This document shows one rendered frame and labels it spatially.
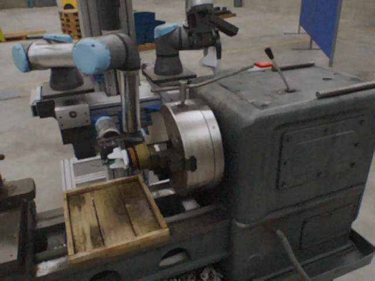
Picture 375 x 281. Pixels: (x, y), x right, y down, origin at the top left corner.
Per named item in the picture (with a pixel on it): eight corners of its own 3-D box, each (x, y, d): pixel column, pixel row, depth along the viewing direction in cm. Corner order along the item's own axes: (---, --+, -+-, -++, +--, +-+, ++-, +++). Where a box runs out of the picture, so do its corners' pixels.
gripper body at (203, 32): (189, 51, 110) (183, 13, 108) (212, 48, 112) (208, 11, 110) (198, 47, 102) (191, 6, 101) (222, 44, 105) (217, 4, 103)
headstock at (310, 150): (296, 135, 169) (306, 57, 151) (375, 184, 129) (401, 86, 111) (187, 160, 149) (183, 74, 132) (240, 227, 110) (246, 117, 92)
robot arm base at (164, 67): (150, 69, 175) (148, 51, 171) (177, 66, 180) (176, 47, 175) (158, 77, 163) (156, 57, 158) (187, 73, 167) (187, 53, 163)
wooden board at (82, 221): (141, 181, 136) (140, 172, 134) (170, 239, 106) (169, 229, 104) (63, 199, 126) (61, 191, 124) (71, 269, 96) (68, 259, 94)
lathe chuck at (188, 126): (179, 157, 137) (178, 85, 120) (212, 208, 112) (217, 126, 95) (157, 162, 134) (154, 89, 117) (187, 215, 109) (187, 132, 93)
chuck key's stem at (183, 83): (180, 116, 107) (180, 82, 101) (178, 113, 109) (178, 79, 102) (186, 115, 107) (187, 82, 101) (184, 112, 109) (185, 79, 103)
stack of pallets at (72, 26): (100, 31, 1058) (96, 6, 1025) (113, 34, 998) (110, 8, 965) (61, 37, 986) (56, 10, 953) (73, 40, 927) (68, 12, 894)
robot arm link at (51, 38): (82, 62, 153) (77, 31, 147) (57, 69, 143) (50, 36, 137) (65, 60, 159) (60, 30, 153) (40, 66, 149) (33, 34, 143)
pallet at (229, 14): (219, 15, 1339) (219, 4, 1321) (236, 16, 1292) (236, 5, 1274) (200, 19, 1259) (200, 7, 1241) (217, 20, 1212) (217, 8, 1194)
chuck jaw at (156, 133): (174, 141, 117) (166, 109, 119) (178, 137, 113) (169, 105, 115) (143, 147, 114) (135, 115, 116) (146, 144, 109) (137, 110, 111)
